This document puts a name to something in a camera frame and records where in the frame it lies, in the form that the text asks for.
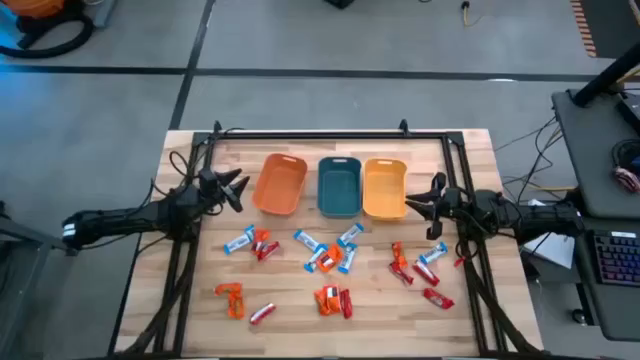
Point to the red KitKat candy bar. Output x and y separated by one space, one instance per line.
262 313
426 273
401 273
268 250
438 298
346 304

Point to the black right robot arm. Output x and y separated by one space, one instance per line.
545 220

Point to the black pole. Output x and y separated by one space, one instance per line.
605 77

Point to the yellow plastic bin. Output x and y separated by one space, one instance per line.
385 190

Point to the grey flat box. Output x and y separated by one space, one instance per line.
102 12

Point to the orange vacuum cleaner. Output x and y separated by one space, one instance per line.
30 7

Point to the teal plastic bin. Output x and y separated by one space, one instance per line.
340 187

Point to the black caster wheel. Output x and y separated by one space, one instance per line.
579 316

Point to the black device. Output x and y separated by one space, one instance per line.
631 112

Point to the grey metal stand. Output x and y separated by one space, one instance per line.
30 234

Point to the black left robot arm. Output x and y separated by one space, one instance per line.
125 222

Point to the black aluminium table frame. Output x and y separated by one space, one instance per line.
325 135

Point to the orange plastic bin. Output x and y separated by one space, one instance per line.
280 185

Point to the blue white candy bar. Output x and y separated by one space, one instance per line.
315 258
350 234
433 253
348 258
306 240
239 240

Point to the white paper sheet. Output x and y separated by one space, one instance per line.
555 252

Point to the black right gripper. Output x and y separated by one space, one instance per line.
450 202

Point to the dark mat with striped edge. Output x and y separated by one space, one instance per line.
610 25

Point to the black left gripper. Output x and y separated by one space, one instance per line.
207 192

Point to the black backlit keyboard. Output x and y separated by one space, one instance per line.
617 257

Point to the black desk beam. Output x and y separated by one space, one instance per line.
575 200

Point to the grey desk top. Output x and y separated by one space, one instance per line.
590 150

